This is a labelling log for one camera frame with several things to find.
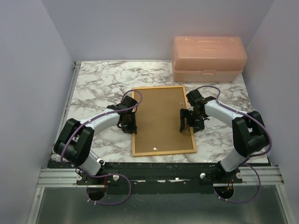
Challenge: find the aluminium extrusion rail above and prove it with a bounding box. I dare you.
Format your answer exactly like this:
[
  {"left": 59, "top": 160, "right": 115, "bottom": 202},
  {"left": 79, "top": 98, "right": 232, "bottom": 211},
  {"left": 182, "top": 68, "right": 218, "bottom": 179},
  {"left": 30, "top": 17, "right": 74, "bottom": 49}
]
[
  {"left": 53, "top": 62, "right": 82, "bottom": 146},
  {"left": 37, "top": 166, "right": 284, "bottom": 188}
]

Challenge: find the aluminium extrusion rail left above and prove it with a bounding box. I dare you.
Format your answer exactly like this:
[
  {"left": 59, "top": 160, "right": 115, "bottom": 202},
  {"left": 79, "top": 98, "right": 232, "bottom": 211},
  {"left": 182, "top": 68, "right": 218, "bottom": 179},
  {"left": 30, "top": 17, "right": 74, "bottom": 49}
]
[{"left": 53, "top": 62, "right": 82, "bottom": 146}]

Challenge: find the aluminium extrusion rail front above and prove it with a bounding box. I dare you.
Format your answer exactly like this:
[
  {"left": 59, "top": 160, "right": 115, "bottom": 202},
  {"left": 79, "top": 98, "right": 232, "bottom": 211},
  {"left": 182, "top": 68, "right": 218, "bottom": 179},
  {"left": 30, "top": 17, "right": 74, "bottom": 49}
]
[{"left": 37, "top": 166, "right": 284, "bottom": 188}]

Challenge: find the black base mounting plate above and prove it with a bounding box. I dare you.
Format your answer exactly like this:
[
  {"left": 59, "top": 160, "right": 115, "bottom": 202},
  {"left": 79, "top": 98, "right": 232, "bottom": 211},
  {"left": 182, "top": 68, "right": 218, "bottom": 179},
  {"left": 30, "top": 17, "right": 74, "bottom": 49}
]
[{"left": 77, "top": 162, "right": 242, "bottom": 195}]

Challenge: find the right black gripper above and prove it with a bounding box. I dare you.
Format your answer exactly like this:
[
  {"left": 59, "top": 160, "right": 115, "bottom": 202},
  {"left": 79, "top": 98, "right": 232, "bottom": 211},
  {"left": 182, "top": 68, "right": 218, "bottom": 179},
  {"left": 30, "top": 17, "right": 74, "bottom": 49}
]
[{"left": 179, "top": 108, "right": 204, "bottom": 133}]

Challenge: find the brown cardboard backing board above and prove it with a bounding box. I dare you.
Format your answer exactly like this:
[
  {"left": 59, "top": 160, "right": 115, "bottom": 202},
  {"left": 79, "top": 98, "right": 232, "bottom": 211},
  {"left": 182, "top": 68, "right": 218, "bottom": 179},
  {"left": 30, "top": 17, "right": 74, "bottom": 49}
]
[{"left": 133, "top": 88, "right": 195, "bottom": 154}]

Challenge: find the pink translucent plastic box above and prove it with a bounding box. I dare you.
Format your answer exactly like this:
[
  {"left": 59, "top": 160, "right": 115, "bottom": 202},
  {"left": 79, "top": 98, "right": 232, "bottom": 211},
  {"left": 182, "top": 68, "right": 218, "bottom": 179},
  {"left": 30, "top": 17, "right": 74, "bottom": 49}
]
[{"left": 171, "top": 36, "right": 247, "bottom": 83}]

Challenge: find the orange wooden picture frame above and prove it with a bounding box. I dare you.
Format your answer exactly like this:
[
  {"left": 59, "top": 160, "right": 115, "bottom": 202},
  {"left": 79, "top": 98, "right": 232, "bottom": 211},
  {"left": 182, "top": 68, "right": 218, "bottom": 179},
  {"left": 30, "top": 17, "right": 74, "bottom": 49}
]
[{"left": 131, "top": 85, "right": 197, "bottom": 157}]

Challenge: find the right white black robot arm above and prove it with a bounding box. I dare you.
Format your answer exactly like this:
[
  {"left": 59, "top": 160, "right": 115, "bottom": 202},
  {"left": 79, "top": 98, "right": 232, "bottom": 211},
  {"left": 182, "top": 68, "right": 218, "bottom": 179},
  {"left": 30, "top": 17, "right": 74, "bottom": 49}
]
[{"left": 179, "top": 89, "right": 271, "bottom": 183}]

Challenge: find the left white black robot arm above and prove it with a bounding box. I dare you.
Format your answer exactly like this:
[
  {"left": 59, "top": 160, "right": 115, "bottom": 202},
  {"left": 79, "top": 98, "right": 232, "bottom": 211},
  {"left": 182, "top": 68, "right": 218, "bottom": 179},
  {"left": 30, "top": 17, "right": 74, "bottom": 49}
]
[{"left": 54, "top": 96, "right": 139, "bottom": 184}]

